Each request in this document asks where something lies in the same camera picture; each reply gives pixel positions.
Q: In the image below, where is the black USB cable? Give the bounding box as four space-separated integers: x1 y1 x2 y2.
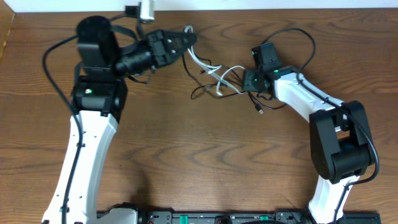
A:
181 54 287 115

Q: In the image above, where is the white USB cable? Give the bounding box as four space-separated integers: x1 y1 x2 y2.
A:
183 25 246 96

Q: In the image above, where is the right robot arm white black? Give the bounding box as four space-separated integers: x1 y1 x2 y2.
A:
242 42 379 223

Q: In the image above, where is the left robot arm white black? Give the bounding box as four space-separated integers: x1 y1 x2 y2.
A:
42 16 197 223

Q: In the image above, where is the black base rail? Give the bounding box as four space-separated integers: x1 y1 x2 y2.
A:
96 211 382 224

